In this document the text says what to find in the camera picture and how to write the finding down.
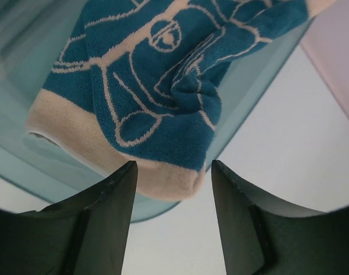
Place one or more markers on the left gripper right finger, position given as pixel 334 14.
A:
pixel 264 234

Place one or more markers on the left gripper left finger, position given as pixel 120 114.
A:
pixel 84 234

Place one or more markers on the teal cream cartoon towel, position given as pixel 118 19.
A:
pixel 138 80

